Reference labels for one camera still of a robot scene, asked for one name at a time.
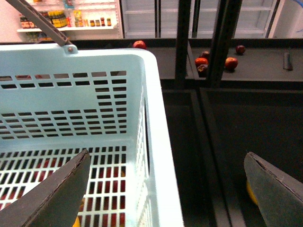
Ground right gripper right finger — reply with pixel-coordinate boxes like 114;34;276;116
244;152;303;227

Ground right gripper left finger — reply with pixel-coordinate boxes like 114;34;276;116
0;149;90;227

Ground yellow lemon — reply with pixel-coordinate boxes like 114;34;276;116
246;181;258;206

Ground light blue plastic shopping basket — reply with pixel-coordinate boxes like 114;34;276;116
0;0;184;227

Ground red apple middle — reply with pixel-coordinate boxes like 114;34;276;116
225;57;238;70

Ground dark red apple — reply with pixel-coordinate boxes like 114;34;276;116
197;64;208;78
235;45;246;55

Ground dark red apple far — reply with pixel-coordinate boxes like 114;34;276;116
235;45;246;55

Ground red orange apple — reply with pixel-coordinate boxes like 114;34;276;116
195;58;209;67

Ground red apple far left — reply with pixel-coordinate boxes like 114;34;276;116
133;40;147;50

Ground white grocery shelf with bottles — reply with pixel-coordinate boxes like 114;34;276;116
27;0;123;40

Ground black metal upright post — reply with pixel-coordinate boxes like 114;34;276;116
174;0;242;89

